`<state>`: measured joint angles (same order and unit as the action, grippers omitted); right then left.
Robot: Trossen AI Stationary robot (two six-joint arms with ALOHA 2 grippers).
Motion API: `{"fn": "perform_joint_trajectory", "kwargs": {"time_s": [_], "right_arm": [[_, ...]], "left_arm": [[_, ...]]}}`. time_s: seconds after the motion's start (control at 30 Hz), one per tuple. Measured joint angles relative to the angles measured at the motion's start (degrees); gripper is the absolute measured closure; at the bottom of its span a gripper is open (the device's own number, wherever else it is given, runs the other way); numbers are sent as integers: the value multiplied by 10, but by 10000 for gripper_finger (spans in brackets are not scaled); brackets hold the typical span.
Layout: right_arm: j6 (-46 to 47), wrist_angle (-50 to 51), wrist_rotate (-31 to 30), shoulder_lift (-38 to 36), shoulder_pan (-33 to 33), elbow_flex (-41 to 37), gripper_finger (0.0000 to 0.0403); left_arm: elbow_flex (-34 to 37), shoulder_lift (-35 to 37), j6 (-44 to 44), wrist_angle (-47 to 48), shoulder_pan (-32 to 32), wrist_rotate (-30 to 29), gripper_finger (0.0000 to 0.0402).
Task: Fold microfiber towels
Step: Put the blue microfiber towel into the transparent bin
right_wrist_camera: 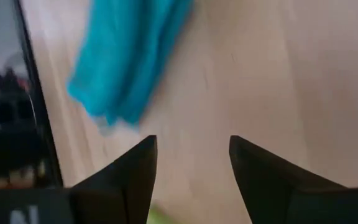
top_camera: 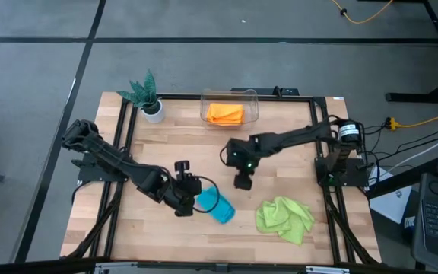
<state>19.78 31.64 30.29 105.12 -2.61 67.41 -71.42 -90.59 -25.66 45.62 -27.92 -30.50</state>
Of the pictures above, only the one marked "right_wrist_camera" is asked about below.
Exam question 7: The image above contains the teal microfiber towel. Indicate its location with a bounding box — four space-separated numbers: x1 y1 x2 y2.
67 0 195 127

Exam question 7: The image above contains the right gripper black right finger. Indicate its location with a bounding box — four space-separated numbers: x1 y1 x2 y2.
228 135 351 224

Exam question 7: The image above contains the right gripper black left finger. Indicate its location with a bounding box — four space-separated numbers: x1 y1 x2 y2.
70 134 158 224

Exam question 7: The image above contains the black metal rig frame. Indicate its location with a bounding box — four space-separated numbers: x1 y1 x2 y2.
12 0 65 189

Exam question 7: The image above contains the lime green microfiber towel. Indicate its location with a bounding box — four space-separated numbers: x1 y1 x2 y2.
147 205 175 224

